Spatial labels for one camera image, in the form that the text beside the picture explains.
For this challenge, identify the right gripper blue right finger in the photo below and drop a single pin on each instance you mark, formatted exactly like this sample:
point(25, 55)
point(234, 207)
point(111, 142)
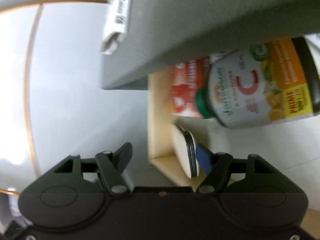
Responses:
point(203, 156)

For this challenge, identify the white barcode medicine box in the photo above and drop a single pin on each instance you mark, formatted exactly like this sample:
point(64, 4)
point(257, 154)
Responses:
point(116, 25)

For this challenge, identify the vitamin C bottle green cap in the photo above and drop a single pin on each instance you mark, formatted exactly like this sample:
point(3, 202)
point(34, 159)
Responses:
point(264, 84)

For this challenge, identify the grey fabric nightstand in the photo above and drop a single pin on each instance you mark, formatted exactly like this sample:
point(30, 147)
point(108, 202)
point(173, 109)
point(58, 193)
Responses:
point(163, 33)

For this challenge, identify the red white medicine box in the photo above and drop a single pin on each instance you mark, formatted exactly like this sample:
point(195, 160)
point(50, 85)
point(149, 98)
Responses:
point(187, 79)

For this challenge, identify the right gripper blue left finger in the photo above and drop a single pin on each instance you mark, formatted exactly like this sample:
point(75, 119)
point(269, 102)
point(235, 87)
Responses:
point(122, 157)

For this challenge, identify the beige eyeglass case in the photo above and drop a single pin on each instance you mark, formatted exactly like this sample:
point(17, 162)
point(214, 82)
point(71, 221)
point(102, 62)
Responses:
point(185, 149)

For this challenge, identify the grey top drawer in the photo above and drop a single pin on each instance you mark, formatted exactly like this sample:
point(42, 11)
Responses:
point(292, 147)

